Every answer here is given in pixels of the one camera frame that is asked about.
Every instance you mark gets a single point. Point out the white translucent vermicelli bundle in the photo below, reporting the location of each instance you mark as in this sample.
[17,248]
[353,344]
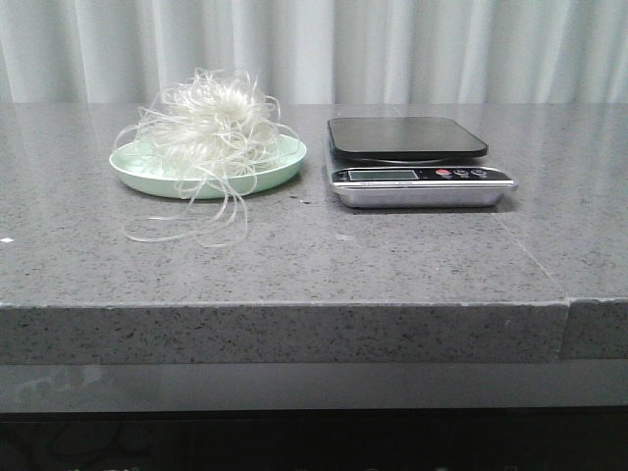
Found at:
[218,122]

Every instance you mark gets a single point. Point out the black silver kitchen scale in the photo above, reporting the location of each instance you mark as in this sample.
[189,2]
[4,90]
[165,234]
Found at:
[410,162]

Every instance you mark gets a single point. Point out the mint green round plate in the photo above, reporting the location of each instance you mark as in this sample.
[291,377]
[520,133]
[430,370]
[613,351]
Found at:
[135,166]

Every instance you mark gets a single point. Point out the white pleated curtain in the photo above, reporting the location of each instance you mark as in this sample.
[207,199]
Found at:
[319,52]

